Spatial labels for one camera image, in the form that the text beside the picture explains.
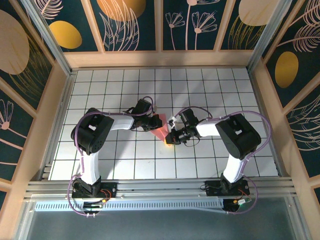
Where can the pink paper sheet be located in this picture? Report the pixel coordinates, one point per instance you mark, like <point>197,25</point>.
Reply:
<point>161,131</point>

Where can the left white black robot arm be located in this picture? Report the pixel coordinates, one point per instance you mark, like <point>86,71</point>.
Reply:
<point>91,165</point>

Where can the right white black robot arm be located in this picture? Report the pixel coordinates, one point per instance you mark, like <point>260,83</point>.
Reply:
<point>233,167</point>

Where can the small lit circuit board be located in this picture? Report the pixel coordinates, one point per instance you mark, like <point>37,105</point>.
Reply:
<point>93,206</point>
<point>241,201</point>

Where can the aluminium front rail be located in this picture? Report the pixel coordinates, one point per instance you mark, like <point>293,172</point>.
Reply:
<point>160,186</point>

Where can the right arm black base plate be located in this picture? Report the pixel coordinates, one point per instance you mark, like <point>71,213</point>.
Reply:
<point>212,190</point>

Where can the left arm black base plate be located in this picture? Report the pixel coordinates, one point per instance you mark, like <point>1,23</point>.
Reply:
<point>112,187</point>

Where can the aluminium side rail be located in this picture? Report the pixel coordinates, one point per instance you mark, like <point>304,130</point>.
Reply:
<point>258,100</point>
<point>64,100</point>

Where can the aluminium corner post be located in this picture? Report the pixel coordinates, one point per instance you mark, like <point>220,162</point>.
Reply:
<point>268,37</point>
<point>47,37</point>

